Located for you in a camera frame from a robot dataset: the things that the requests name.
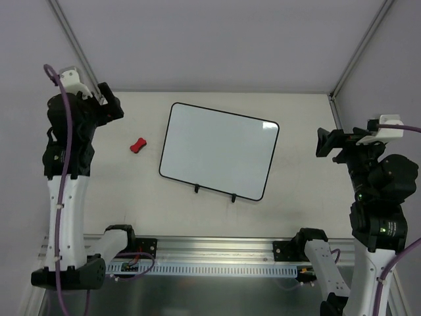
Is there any right aluminium frame post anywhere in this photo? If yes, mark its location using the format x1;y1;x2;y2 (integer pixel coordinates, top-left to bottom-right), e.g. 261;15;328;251
328;0;395;129

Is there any left aluminium frame post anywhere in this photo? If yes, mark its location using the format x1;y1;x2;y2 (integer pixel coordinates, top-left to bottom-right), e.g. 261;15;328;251
46;0;105;103

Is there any aluminium extrusion rail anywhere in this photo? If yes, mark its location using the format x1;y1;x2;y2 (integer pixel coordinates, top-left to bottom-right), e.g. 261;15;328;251
37;234;359;267

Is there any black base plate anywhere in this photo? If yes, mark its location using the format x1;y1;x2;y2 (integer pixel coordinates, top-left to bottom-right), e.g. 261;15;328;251
272;240;309;262
130;237;158;261

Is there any white whiteboard black frame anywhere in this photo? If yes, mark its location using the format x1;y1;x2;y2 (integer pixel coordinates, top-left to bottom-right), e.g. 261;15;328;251
159;102;280;201

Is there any red whiteboard eraser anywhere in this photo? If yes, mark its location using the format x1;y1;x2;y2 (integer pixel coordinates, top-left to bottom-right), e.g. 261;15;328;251
130;138;147;154

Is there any white slotted cable duct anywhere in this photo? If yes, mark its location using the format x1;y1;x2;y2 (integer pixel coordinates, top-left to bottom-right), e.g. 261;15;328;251
106;261;298;278

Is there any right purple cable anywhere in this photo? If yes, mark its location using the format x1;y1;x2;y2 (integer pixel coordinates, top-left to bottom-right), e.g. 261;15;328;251
279;124;421;316

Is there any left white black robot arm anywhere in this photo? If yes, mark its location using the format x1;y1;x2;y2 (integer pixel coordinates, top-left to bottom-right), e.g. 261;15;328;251
31;82;137;291

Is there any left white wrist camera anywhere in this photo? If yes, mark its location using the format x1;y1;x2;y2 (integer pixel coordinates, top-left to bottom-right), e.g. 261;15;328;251
58;66;94;100

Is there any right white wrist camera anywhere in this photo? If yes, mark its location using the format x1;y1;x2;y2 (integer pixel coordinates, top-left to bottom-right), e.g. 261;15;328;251
357;115;404;145

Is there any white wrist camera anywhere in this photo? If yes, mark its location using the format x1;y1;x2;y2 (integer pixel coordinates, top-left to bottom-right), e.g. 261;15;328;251
357;115;404;145
58;66;94;100

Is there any purple cable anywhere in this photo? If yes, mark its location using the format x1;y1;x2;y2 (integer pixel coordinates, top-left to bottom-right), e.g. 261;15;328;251
279;124;421;316
43;64;157;316

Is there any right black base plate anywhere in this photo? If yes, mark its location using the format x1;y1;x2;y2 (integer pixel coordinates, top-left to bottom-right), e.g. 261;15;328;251
272;240;309;262

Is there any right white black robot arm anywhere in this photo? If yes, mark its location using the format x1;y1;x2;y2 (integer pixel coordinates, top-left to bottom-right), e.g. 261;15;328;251
291;124;420;315

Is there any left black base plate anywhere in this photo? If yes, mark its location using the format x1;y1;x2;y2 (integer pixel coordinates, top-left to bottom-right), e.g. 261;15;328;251
130;237;158;261

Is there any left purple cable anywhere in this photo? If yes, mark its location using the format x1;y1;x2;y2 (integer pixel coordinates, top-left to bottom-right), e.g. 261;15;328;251
43;64;157;316

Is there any aluminium frame post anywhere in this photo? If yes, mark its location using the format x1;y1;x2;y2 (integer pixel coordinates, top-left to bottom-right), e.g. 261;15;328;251
328;0;395;129
46;0;105;103

